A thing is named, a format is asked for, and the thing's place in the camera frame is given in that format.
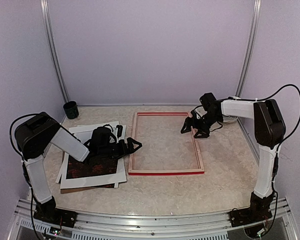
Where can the white mat board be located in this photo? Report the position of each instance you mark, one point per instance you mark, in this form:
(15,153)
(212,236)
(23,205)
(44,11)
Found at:
(83,132)

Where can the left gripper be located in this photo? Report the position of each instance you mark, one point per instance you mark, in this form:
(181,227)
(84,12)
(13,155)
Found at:
(130,149)

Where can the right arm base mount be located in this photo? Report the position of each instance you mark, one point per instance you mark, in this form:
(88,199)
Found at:
(244,216)

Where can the brown cardboard backing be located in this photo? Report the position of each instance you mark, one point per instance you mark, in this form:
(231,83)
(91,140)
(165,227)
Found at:
(85,188)

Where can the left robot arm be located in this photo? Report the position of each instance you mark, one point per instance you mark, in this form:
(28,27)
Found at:
(31,138)

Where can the right aluminium post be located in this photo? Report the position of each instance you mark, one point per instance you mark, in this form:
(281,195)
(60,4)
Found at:
(250,47)

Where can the black cup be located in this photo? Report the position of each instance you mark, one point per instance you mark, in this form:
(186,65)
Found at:
(71,110)

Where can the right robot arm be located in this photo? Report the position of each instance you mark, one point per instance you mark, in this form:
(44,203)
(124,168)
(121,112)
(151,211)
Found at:
(269,131)

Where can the red wooden picture frame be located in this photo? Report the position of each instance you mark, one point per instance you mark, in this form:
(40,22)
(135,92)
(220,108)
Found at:
(133,172)

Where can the autumn forest photo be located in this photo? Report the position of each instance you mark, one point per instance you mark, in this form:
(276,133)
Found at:
(76,169)

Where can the front aluminium rail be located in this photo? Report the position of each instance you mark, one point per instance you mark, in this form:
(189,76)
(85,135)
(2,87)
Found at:
(102,226)

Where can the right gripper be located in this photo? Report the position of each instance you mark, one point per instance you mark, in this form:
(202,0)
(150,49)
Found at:
(187,122)

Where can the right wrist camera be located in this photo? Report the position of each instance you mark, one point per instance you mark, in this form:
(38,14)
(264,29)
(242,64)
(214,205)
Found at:
(196,116)

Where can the white patterned plate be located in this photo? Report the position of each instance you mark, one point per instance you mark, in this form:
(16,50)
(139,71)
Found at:
(227,119)

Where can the left aluminium post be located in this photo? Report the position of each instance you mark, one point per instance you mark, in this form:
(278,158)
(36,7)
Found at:
(52,48)

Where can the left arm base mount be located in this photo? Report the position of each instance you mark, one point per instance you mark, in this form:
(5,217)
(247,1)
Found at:
(60,217)

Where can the aluminium post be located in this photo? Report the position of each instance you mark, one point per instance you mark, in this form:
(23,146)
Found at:
(52,48)
(250,47)

